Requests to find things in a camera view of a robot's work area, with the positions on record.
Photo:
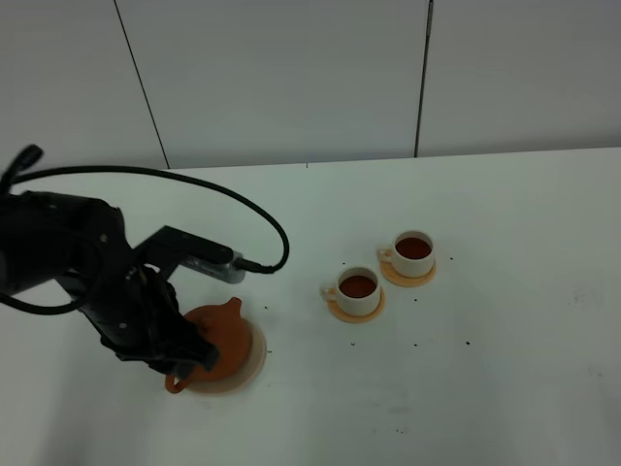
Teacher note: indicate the far orange saucer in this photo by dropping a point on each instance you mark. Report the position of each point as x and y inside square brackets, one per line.
[390, 273]

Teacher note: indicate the far white teacup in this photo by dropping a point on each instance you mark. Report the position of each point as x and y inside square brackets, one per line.
[411, 254]

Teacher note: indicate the beige round teapot tray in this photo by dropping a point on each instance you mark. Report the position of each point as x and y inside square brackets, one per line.
[247, 373]

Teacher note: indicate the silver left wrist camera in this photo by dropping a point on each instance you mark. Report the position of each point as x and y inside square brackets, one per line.
[224, 270]

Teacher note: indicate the brown round teapot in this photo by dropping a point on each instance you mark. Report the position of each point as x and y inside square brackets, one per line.
[223, 326]

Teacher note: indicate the orange saucer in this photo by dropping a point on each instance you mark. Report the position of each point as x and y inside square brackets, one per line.
[337, 312]
[390, 273]

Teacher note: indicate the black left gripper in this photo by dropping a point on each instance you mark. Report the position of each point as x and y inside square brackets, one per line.
[134, 308]

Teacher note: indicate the near white teacup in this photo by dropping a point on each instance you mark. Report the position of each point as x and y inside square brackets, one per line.
[355, 291]

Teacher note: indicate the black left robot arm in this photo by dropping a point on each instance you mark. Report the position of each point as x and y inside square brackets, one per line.
[63, 253]

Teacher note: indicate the white teacup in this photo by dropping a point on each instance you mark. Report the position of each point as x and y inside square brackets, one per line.
[355, 291]
[411, 254]

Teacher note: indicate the near orange saucer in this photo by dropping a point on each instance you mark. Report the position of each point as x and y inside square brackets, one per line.
[337, 312]

